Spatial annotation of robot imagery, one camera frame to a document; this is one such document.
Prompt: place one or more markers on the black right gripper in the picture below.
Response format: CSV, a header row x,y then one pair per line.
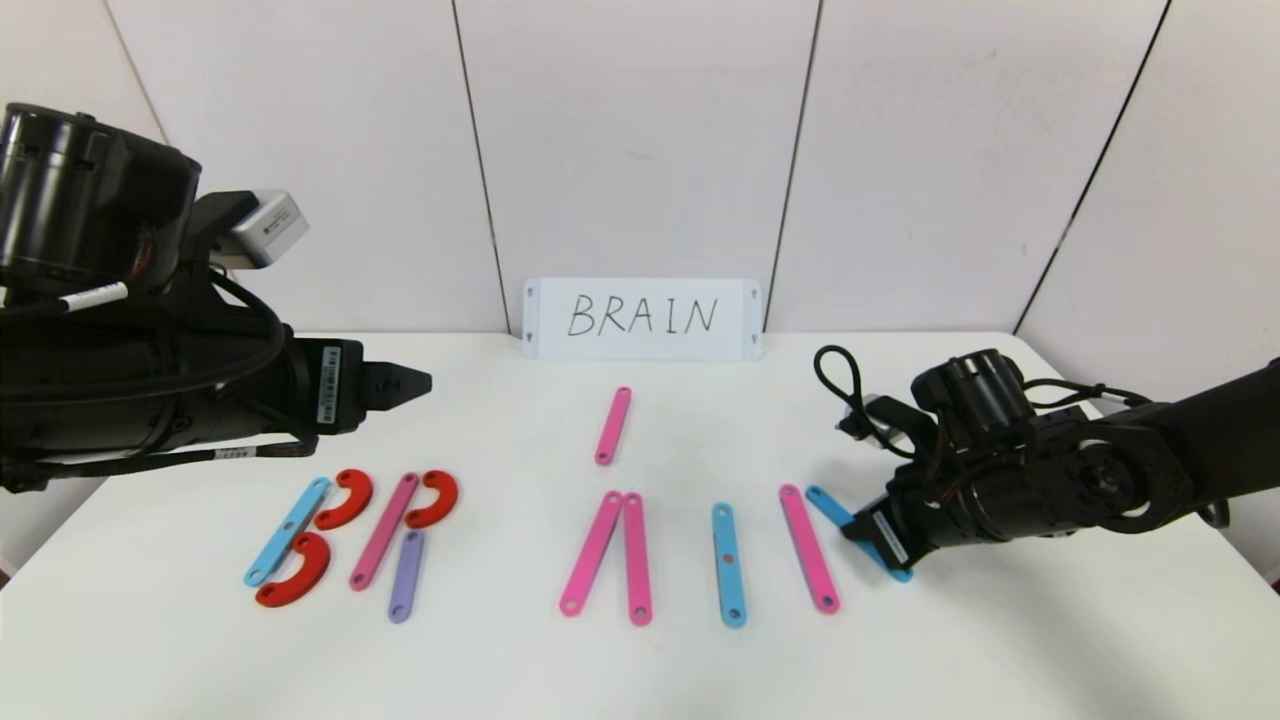
x,y
886,537

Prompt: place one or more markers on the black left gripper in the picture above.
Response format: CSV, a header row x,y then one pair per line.
x,y
334,385

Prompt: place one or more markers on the short blue bar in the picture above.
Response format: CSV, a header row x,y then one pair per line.
x,y
825,503

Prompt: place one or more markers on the pink bar with holes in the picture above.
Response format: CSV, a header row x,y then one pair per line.
x,y
612,427
637,560
808,550
591,553
380,535

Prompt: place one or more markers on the small red curved piece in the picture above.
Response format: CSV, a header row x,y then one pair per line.
x,y
443,495

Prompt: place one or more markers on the short purple bar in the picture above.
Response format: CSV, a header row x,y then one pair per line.
x,y
405,580

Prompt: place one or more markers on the black and orange left arm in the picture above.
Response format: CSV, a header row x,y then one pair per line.
x,y
90,350

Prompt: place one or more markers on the white BRAIN sign card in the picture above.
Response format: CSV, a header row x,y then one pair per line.
x,y
640,343

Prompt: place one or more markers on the large red curved piece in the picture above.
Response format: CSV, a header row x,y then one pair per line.
x,y
357,492
310,575

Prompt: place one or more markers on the long blue flat bar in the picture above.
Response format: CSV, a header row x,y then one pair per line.
x,y
728,540
275,548

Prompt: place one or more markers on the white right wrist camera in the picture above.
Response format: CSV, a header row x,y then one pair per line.
x,y
885,415

